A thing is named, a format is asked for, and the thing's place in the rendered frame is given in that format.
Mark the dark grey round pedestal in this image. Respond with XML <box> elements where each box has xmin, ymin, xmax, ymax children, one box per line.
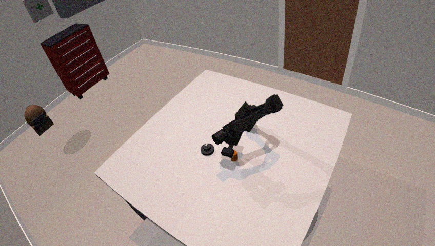
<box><xmin>201</xmin><ymin>143</ymin><xmax>214</xmax><ymax>156</ymax></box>

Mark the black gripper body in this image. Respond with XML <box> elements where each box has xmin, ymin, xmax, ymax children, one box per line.
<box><xmin>221</xmin><ymin>138</ymin><xmax>238</xmax><ymax>157</ymax></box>

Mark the orange knob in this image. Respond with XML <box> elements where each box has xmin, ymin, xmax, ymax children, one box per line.
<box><xmin>231</xmin><ymin>151</ymin><xmax>238</xmax><ymax>161</ymax></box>

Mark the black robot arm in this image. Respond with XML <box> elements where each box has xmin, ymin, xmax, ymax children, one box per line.
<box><xmin>212</xmin><ymin>94</ymin><xmax>283</xmax><ymax>145</ymax></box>

